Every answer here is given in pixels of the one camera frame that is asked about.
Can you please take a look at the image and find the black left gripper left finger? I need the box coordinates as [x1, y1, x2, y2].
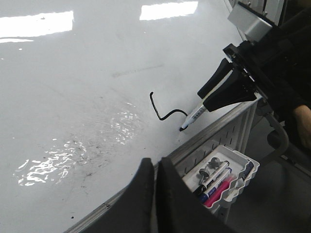
[197, 58, 232, 99]

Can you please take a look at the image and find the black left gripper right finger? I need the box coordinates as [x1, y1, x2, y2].
[203, 69, 257, 112]

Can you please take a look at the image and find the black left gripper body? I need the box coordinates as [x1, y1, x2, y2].
[223, 41, 275, 100]

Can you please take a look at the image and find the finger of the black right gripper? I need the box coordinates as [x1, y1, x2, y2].
[155, 157, 234, 233]
[97, 157, 161, 233]

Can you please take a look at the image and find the white black whiteboard marker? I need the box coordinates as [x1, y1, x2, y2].
[179, 70, 233, 132]

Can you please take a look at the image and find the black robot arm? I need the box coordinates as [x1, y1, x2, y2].
[89, 9, 311, 233]

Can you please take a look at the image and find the white whiteboard surface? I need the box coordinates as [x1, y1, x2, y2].
[0, 0, 262, 233]

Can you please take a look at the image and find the person's bare hand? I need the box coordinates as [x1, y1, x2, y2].
[293, 105, 311, 149]

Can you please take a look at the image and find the blue capped marker in tray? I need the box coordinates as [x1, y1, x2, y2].
[199, 167, 232, 203]

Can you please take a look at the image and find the pink marker in tray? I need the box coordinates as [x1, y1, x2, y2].
[204, 174, 236, 208]

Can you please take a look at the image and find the black capped marker in tray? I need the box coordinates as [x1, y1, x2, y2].
[193, 161, 229, 197]

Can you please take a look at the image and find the white pegboard panel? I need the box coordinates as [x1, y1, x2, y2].
[169, 102, 259, 222]

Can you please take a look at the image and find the white plastic storage tray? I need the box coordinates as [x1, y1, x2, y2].
[176, 145, 260, 213]

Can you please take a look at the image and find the grey metal bolt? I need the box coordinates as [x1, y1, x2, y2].
[199, 157, 221, 185]

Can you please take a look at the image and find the grey aluminium whiteboard frame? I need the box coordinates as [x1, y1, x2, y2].
[63, 97, 263, 233]

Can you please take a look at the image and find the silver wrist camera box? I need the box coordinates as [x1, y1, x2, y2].
[228, 0, 277, 42]

